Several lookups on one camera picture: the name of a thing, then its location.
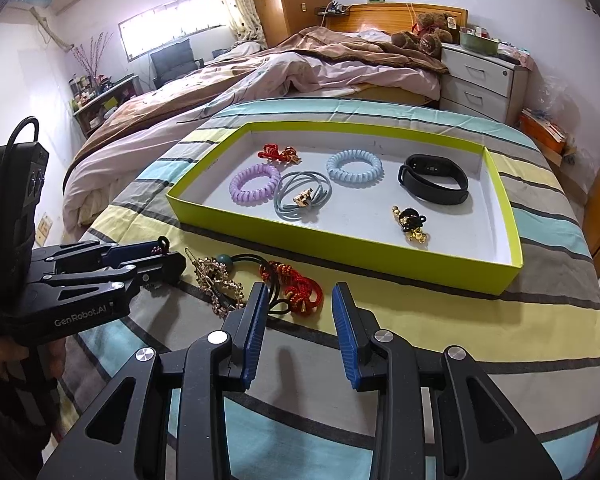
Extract window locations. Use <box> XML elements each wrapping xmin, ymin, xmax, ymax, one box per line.
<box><xmin>117</xmin><ymin>0</ymin><xmax>229</xmax><ymax>63</ymax></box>

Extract black smart band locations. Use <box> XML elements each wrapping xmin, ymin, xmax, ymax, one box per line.
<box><xmin>398</xmin><ymin>153</ymin><xmax>471</xmax><ymax>205</ymax></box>

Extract green basket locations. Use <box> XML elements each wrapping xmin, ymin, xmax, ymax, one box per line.
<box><xmin>458</xmin><ymin>27</ymin><xmax>501</xmax><ymax>56</ymax></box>

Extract wooden wardrobe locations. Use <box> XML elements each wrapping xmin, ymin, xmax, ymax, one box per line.
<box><xmin>244</xmin><ymin>0</ymin><xmax>333</xmax><ymax>48</ymax></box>

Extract brown teddy bear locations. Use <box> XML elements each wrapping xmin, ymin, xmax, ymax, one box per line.
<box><xmin>391</xmin><ymin>11</ymin><xmax>461</xmax><ymax>59</ymax></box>

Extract plastic bag with books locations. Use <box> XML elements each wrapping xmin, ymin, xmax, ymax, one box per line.
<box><xmin>517</xmin><ymin>107</ymin><xmax>581</xmax><ymax>166</ymax></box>

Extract grey hair tie with flower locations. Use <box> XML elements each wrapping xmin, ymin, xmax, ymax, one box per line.
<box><xmin>272</xmin><ymin>170</ymin><xmax>333</xmax><ymax>224</ymax></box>

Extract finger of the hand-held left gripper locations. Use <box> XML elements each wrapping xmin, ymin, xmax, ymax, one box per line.
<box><xmin>27</xmin><ymin>254</ymin><xmax>186</xmax><ymax>307</ymax></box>
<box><xmin>31</xmin><ymin>240</ymin><xmax>171</xmax><ymax>267</ymax></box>

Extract cluttered low shelf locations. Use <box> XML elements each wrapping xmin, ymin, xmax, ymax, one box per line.
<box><xmin>70</xmin><ymin>74</ymin><xmax>141</xmax><ymax>136</ymax></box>

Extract black cable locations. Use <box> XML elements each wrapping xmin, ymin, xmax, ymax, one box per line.
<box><xmin>4</xmin><ymin>116</ymin><xmax>44</xmax><ymax>153</ymax></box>

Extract patterned curtain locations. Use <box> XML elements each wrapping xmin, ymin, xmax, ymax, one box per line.
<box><xmin>207</xmin><ymin>0</ymin><xmax>267</xmax><ymax>46</ymax></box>

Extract black and gold charm tie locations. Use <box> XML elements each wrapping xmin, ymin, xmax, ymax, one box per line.
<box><xmin>391</xmin><ymin>204</ymin><xmax>430</xmax><ymax>246</ymax></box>

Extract white nightstand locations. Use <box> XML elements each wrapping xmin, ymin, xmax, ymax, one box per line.
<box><xmin>440</xmin><ymin>42</ymin><xmax>531</xmax><ymax>126</ymax></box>

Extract black hair tie with bead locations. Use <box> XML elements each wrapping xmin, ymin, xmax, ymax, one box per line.
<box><xmin>219</xmin><ymin>252</ymin><xmax>301</xmax><ymax>316</ymax></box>

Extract wooden headboard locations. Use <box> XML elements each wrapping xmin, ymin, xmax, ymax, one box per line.
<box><xmin>325</xmin><ymin>2</ymin><xmax>469</xmax><ymax>36</ymax></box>

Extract light blue spiral hair tie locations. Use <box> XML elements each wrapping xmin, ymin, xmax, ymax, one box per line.
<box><xmin>326</xmin><ymin>149</ymin><xmax>384</xmax><ymax>183</ymax></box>

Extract purple spiral hair tie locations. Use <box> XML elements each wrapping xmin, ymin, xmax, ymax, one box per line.
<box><xmin>229</xmin><ymin>164</ymin><xmax>282</xmax><ymax>205</ymax></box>

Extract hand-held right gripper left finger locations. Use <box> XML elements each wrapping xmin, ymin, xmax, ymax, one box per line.
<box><xmin>36</xmin><ymin>282</ymin><xmax>271</xmax><ymax>480</ymax></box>

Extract black office chair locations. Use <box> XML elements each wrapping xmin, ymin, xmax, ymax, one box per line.
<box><xmin>150</xmin><ymin>39</ymin><xmax>205</xmax><ymax>92</ymax></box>

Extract yellow-green cardboard box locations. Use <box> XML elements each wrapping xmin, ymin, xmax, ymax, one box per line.
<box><xmin>166</xmin><ymin>121</ymin><xmax>524</xmax><ymax>296</ymax></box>

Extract person's left hand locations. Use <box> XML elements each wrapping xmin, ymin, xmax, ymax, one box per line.
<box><xmin>0</xmin><ymin>332</ymin><xmax>69</xmax><ymax>387</ymax></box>

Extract striped cloth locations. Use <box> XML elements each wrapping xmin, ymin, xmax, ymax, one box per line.
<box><xmin>62</xmin><ymin>97</ymin><xmax>600</xmax><ymax>480</ymax></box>

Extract rhinestone hair clip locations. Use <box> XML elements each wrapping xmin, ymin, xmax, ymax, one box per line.
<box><xmin>185</xmin><ymin>249</ymin><xmax>246</xmax><ymax>317</ymax></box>

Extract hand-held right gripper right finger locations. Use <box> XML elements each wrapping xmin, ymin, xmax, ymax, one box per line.
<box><xmin>331</xmin><ymin>282</ymin><xmax>563</xmax><ymax>480</ymax></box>

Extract dried flower branches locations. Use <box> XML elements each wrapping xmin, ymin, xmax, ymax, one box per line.
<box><xmin>72</xmin><ymin>32</ymin><xmax>114</xmax><ymax>81</ymax></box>

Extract pink and brown quilt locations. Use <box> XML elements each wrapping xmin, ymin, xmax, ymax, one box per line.
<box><xmin>62</xmin><ymin>25</ymin><xmax>443</xmax><ymax>233</ymax></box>

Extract chunky red braided bracelet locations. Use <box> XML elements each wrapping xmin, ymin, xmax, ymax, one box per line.
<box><xmin>259</xmin><ymin>259</ymin><xmax>325</xmax><ymax>317</ymax></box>

